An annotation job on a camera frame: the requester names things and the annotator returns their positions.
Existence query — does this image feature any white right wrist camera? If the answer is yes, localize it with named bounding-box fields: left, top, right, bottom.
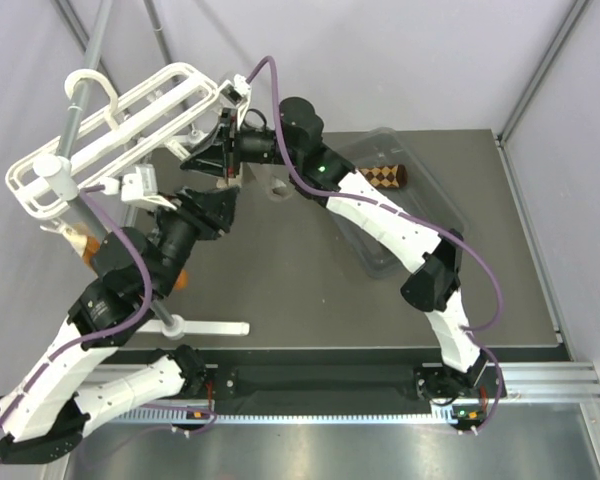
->
left=219, top=74, right=252, bottom=122

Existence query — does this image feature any white plastic clip hanger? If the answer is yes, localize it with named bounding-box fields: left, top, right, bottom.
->
left=5, top=62, right=235, bottom=222

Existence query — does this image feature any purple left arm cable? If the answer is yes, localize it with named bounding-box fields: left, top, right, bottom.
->
left=0, top=184, right=219, bottom=464

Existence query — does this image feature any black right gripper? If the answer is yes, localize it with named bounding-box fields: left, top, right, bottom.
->
left=181, top=110, right=301, bottom=181

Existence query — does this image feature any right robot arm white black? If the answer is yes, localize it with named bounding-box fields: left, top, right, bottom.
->
left=181, top=97, right=488, bottom=396

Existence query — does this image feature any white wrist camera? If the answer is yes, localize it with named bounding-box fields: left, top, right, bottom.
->
left=219, top=74, right=252, bottom=122
left=99, top=164, right=176, bottom=212

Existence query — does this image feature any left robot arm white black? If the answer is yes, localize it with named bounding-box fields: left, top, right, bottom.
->
left=0, top=187, right=239, bottom=465

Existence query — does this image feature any white pole joint connector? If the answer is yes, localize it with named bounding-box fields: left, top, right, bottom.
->
left=33, top=154, right=80, bottom=202

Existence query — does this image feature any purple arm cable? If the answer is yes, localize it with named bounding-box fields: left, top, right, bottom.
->
left=0, top=184, right=219, bottom=464
left=244, top=55, right=506, bottom=436

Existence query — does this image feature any white stand base foot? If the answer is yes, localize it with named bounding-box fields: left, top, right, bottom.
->
left=138, top=315, right=250, bottom=341

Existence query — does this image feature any cream white ribbed sock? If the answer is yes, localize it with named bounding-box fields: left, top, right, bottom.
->
left=216, top=163, right=293, bottom=202

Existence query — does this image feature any aluminium frame rail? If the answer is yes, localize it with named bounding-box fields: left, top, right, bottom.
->
left=113, top=362, right=600, bottom=430

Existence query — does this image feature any clear plastic bin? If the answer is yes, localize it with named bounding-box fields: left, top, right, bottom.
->
left=324, top=128, right=468, bottom=279

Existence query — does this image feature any orange sock with cream cuff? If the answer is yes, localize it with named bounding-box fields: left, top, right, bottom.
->
left=55, top=221, right=189, bottom=296

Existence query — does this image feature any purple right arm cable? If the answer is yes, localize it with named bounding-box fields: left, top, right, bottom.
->
left=244, top=55, right=506, bottom=436

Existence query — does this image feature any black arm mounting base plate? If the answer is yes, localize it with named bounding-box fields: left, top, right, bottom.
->
left=208, top=364, right=498, bottom=416

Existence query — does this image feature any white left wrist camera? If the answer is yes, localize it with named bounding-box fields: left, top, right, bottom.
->
left=99, top=164, right=176, bottom=212

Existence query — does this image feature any brown orange argyle sock flat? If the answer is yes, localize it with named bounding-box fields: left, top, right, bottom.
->
left=358, top=164, right=408, bottom=189

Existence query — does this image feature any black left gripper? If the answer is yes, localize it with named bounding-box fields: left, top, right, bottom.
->
left=147, top=184, right=242, bottom=299

